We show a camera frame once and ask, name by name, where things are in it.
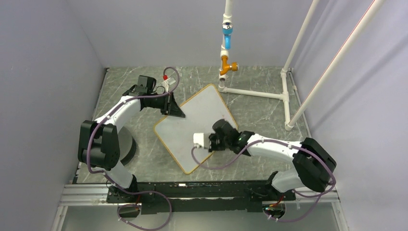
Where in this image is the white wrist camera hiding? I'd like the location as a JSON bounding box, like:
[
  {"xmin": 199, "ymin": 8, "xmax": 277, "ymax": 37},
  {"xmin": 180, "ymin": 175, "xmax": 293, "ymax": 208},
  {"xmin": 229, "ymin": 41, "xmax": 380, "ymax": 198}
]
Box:
[
  {"xmin": 193, "ymin": 133, "xmax": 210, "ymax": 150},
  {"xmin": 161, "ymin": 75, "xmax": 176, "ymax": 92}
]

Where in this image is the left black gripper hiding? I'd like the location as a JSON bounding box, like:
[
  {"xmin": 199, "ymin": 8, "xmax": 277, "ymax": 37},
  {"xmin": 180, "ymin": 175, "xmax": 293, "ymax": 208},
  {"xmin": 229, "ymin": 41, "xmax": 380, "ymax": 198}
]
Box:
[{"xmin": 148, "ymin": 91, "xmax": 185, "ymax": 118}]

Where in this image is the yellow framed whiteboard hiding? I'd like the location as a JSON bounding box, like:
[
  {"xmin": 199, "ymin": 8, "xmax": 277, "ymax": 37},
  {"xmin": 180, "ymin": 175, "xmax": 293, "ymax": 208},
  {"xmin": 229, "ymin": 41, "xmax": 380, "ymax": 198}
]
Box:
[{"xmin": 154, "ymin": 84, "xmax": 238, "ymax": 175}]

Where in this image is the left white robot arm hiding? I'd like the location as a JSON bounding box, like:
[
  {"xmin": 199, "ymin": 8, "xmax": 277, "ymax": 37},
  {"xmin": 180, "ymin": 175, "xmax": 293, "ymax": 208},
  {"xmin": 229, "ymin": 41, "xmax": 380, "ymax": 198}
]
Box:
[{"xmin": 78, "ymin": 75, "xmax": 185, "ymax": 202}]

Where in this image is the white pvc pipe frame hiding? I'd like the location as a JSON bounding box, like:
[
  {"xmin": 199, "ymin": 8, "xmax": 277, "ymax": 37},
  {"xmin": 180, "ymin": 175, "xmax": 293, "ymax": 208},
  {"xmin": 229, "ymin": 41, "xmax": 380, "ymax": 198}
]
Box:
[{"xmin": 217, "ymin": 0, "xmax": 388, "ymax": 131}]

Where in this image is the blue pipe valve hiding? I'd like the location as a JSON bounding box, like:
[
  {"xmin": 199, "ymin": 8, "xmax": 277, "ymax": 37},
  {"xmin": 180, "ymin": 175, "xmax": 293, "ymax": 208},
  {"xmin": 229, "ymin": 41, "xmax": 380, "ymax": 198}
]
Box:
[{"xmin": 222, "ymin": 21, "xmax": 233, "ymax": 50}]

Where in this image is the aluminium frame rail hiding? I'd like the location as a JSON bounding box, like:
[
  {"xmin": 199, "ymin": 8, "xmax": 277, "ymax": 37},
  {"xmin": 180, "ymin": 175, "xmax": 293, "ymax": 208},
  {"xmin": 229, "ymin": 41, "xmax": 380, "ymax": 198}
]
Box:
[{"xmin": 60, "ymin": 184, "xmax": 340, "ymax": 206}]

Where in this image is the orange faucet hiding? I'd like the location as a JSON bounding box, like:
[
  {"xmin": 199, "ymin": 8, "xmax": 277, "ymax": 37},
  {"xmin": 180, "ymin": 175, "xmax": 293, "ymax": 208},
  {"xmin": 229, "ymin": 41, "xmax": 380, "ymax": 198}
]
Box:
[{"xmin": 219, "ymin": 55, "xmax": 239, "ymax": 76}]

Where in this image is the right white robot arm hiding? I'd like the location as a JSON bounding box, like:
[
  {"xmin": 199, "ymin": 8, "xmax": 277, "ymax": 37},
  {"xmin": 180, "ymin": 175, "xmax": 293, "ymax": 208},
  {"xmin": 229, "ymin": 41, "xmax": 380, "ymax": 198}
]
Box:
[{"xmin": 199, "ymin": 119, "xmax": 337, "ymax": 200}]

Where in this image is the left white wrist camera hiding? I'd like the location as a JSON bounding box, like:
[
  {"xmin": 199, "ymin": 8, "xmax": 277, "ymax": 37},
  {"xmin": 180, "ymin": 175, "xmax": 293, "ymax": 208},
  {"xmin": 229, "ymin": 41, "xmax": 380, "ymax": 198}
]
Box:
[{"xmin": 161, "ymin": 75, "xmax": 176, "ymax": 92}]

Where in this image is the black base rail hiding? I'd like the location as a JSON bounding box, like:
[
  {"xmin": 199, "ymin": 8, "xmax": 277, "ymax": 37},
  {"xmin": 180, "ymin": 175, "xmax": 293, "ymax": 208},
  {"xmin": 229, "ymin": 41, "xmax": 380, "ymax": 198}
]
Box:
[{"xmin": 106, "ymin": 180, "xmax": 296, "ymax": 215}]

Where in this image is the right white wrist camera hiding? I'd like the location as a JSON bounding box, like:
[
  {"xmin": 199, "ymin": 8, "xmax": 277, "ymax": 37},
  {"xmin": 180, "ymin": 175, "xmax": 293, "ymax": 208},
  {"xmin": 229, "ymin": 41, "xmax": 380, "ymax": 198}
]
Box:
[{"xmin": 193, "ymin": 133, "xmax": 210, "ymax": 150}]

